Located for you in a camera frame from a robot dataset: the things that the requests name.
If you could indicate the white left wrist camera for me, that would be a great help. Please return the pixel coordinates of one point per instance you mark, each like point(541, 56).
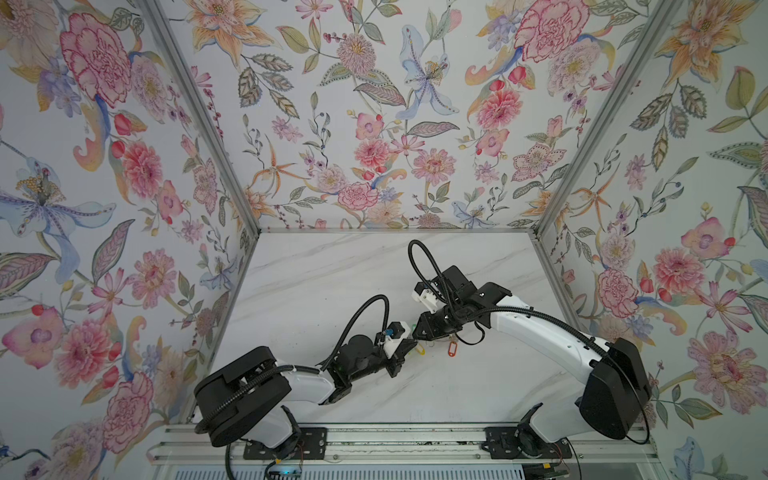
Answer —
point(395, 331)

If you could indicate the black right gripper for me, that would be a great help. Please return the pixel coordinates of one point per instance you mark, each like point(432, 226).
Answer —
point(429, 332)

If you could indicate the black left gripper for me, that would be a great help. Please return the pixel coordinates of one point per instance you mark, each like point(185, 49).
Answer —
point(396, 361)

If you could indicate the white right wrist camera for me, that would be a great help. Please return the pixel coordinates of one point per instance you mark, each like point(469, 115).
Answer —
point(426, 297)

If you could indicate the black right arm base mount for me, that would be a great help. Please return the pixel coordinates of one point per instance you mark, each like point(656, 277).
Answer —
point(528, 444)

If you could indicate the aluminium corner frame post right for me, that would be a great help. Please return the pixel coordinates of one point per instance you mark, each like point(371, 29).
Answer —
point(656, 26)

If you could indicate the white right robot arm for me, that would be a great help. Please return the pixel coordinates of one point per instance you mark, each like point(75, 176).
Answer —
point(614, 389)

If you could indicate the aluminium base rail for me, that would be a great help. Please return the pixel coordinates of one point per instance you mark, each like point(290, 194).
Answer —
point(419, 443)

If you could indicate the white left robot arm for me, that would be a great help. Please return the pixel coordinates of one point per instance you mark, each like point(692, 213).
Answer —
point(249, 398)

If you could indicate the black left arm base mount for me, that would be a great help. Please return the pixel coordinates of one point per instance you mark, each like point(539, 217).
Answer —
point(309, 443)

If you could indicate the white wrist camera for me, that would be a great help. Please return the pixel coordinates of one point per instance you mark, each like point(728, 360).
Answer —
point(395, 331)
point(426, 297)

